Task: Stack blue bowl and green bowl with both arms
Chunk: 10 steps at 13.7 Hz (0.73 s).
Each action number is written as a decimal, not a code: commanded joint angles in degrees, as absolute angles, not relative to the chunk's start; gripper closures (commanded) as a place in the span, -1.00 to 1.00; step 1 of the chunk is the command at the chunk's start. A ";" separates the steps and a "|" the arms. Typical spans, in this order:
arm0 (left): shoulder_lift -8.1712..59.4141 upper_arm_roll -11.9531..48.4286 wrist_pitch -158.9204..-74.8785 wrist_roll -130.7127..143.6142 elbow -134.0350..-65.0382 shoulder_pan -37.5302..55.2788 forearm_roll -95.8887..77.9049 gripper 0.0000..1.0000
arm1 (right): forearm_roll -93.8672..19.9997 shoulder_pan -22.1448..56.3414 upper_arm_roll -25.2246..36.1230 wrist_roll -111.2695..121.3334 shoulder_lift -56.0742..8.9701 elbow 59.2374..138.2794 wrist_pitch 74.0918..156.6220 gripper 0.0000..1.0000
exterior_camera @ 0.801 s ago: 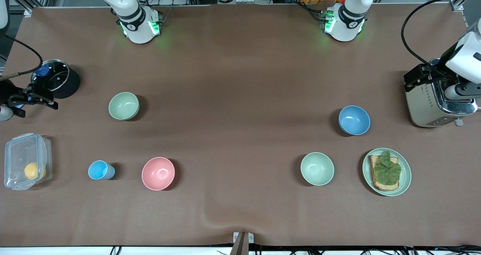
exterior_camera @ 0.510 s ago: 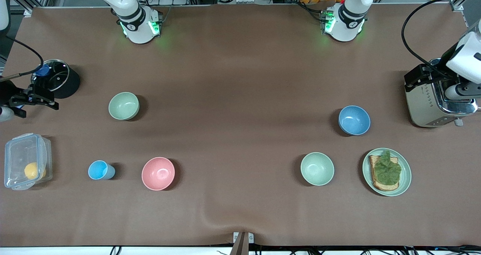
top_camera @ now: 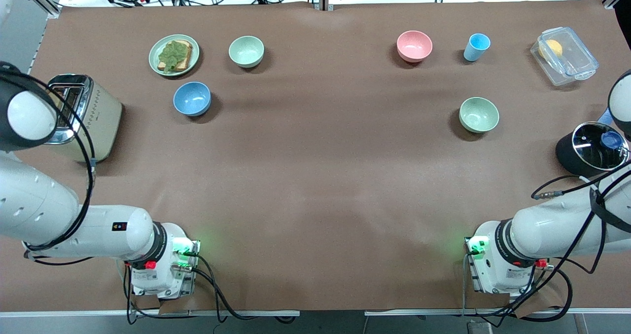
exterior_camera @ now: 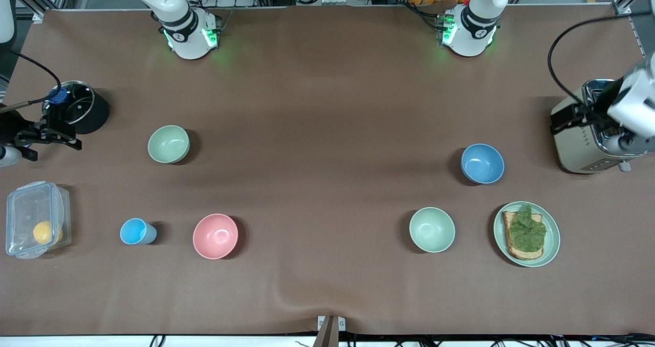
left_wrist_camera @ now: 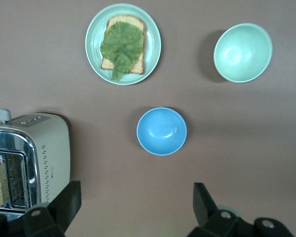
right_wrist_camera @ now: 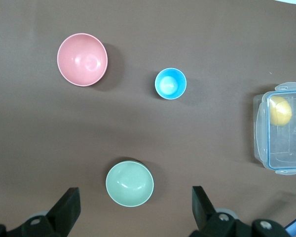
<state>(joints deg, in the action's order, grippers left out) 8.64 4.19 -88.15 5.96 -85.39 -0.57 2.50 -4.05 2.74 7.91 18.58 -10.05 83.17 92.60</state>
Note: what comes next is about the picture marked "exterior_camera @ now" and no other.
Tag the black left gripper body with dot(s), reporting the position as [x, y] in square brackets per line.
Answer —
[605, 100]

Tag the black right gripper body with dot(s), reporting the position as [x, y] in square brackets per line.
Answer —
[11, 125]

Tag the blue bowl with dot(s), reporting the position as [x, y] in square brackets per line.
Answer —
[482, 164]

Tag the pale green bowl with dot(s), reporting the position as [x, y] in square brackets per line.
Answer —
[432, 230]
[169, 144]

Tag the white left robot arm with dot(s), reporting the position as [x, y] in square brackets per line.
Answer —
[473, 35]

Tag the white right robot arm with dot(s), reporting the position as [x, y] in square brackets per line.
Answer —
[187, 35]

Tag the pink bowl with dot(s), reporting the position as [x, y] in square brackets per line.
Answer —
[215, 236]

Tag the beige metal toaster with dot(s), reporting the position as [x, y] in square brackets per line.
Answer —
[573, 142]

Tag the glass lid with blue knob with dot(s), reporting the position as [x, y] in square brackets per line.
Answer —
[82, 99]

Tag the clear plastic lidded container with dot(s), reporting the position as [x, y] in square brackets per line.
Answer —
[25, 209]

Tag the yellow lemon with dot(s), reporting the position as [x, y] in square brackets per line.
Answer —
[45, 233]

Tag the green lettuce leaf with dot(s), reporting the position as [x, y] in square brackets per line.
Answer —
[527, 232]

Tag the pale green plate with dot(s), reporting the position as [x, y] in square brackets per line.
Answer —
[552, 239]

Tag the blue plastic cup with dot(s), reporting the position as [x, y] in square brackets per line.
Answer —
[134, 232]

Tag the toasted bread slice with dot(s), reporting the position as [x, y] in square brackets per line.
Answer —
[519, 255]

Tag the brown table mat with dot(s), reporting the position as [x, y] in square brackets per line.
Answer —
[327, 106]

